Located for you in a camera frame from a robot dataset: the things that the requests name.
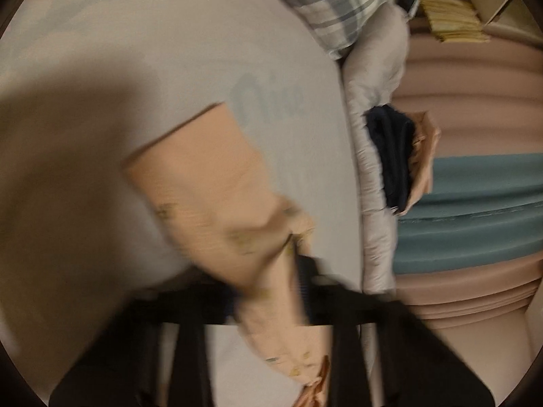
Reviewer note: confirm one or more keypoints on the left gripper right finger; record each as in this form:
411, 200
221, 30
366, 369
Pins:
418, 368

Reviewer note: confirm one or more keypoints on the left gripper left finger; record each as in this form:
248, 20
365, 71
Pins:
120, 368

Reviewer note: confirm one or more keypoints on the peach duck print shirt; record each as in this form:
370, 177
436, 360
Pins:
211, 187

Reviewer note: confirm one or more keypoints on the teal curtain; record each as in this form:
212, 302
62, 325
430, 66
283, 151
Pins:
483, 210

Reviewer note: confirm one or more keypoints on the dark navy folded garment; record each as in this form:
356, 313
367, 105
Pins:
392, 134

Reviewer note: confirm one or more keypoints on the folded peach garment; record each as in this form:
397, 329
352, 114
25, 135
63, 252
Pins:
426, 138

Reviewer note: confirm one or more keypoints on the pink curtain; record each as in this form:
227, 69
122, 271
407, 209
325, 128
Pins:
486, 98

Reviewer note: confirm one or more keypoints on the pink folded quilt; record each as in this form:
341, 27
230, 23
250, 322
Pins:
370, 74

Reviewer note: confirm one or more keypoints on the pink bed sheet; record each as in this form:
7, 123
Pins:
84, 84

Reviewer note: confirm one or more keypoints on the yellow fringed cloth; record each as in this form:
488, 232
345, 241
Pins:
454, 21

